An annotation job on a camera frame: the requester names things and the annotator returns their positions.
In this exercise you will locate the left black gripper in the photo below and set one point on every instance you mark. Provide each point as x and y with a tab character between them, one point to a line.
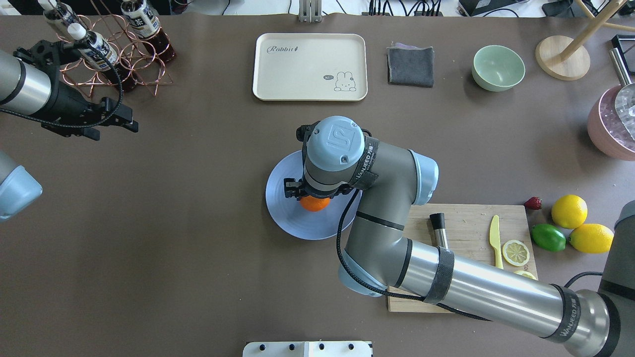
71	104

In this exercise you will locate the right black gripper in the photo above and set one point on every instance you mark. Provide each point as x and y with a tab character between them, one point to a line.
292	188

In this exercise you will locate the orange fruit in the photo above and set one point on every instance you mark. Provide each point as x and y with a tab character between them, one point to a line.
314	204

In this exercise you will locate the blue plate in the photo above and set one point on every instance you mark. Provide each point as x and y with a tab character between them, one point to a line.
287	211

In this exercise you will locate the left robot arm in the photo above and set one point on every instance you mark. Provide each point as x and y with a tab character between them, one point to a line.
31	89

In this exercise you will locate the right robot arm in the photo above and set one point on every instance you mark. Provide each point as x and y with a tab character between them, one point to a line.
337	157

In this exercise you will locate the front tea bottle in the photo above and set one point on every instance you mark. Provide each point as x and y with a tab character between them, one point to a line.
102	56

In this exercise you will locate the right rear tea bottle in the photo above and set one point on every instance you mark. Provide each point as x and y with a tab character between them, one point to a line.
147	27

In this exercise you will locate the cream rabbit tray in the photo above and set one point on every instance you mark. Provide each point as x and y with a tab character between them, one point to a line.
310	67

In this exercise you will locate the steel muddler black tip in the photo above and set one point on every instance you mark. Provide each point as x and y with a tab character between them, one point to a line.
439	230

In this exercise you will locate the grey folded cloth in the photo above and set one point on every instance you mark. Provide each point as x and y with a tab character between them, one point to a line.
410	65

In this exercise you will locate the wooden cutting board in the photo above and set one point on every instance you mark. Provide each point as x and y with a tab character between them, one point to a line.
467	230

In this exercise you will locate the yellow plastic knife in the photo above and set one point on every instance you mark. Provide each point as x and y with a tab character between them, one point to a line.
495	240

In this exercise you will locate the upper lemon slice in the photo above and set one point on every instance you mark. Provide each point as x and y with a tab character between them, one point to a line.
516	253

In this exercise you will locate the lemon slice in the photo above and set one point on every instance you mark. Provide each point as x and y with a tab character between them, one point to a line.
526	274
516	253

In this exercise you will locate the green bowl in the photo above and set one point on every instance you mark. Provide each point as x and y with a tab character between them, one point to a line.
496	68

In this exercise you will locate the red strawberry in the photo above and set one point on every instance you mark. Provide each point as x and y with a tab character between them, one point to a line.
533	203

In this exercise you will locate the lower lemon slice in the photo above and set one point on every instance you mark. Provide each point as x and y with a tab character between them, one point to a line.
526	274

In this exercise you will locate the green lime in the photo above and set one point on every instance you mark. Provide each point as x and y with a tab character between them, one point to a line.
548	237

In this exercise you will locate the round yellow lemon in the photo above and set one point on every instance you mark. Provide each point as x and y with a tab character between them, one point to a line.
569	211

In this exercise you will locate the wooden stand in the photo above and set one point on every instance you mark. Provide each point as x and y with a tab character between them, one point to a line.
565	58

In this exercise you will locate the oval yellow lemon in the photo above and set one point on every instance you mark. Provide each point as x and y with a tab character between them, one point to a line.
592	238

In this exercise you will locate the pink ice bucket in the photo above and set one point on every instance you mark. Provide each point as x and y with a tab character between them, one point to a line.
606	130

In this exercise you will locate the steel ice scoop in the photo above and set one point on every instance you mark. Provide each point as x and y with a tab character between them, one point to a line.
624	102

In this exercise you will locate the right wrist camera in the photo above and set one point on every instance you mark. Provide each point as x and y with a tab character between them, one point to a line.
304	131

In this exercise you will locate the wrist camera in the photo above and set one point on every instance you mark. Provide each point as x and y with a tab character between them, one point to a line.
45	53
304	131

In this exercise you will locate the copper wire bottle rack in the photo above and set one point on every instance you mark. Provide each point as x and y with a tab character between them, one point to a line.
142	59

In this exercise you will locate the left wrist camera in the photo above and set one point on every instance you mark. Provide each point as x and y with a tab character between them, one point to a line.
45	53

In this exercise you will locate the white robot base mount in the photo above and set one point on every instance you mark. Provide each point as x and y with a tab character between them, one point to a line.
309	349

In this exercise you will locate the metal camera pole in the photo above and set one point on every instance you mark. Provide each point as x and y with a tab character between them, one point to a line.
310	11

